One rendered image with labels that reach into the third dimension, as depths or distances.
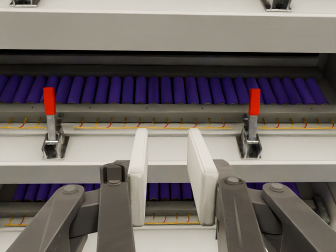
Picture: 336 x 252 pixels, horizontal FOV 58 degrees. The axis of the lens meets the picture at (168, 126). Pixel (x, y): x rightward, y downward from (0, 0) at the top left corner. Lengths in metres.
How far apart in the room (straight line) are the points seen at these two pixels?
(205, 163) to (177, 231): 0.41
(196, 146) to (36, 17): 0.24
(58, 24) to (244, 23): 0.20
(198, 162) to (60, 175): 0.31
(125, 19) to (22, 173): 0.25
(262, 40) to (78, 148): 0.27
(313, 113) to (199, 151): 0.35
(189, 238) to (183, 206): 0.05
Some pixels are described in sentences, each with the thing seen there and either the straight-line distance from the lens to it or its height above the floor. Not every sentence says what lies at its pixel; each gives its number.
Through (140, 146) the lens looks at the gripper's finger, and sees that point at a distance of 0.17.
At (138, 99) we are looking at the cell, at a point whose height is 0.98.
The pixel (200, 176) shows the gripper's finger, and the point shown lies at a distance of 0.15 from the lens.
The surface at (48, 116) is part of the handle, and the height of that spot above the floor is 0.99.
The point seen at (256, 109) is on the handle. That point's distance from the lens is 0.42.
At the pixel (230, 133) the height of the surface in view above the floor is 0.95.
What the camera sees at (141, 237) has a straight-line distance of 0.56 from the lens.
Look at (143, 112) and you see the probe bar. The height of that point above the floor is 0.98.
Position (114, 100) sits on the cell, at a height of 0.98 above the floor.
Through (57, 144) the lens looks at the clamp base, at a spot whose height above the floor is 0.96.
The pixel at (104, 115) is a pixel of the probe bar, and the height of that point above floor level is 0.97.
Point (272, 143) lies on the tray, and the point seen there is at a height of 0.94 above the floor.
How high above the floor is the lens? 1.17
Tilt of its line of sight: 29 degrees down
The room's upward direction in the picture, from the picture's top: 1 degrees clockwise
